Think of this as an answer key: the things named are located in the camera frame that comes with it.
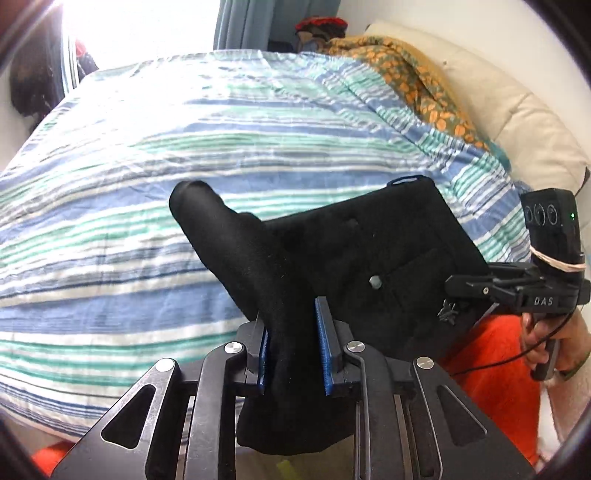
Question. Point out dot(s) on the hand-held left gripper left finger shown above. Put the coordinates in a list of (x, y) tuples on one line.
[(263, 364)]

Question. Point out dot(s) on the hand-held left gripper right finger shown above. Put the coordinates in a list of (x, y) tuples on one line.
[(325, 355)]

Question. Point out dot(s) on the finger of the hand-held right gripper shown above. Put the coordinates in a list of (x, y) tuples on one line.
[(471, 286)]

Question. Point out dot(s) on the black pants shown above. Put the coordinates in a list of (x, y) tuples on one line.
[(369, 230)]

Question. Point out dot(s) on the person's right forearm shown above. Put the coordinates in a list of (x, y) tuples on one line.
[(561, 415)]

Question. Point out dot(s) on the person's right hand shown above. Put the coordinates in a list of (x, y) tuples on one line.
[(575, 332)]

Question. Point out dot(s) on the light blue cloth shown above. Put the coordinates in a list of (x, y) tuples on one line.
[(501, 154)]

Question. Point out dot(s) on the cream padded headboard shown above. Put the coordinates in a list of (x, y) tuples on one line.
[(508, 106)]

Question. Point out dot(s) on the green wristband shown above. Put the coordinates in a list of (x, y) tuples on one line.
[(575, 371)]

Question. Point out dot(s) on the orange floral cloth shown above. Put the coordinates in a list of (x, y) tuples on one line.
[(415, 78)]

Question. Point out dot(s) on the blue green striped blanket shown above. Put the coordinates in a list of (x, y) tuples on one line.
[(184, 138)]

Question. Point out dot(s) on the red and black cloth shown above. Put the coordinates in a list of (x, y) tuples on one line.
[(321, 25)]

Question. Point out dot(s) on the blue curtain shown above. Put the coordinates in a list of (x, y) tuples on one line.
[(249, 23)]

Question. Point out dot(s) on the red cloth item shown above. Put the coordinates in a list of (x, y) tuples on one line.
[(87, 55)]

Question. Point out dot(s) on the bright window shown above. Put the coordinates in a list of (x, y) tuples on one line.
[(138, 27)]

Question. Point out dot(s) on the dark hanging clothes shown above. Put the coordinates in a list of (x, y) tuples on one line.
[(32, 83)]

